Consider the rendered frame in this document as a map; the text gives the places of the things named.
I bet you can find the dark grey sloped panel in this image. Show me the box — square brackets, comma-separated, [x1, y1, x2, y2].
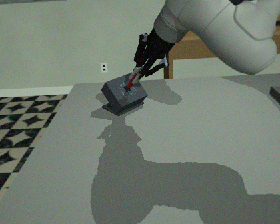
[101, 73, 148, 116]

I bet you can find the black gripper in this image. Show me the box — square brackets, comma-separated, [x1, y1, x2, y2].
[129, 28, 175, 84]

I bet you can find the dark red peg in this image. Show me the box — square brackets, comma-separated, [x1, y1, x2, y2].
[127, 72, 138, 88]

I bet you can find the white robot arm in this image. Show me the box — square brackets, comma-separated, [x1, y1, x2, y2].
[153, 0, 280, 75]

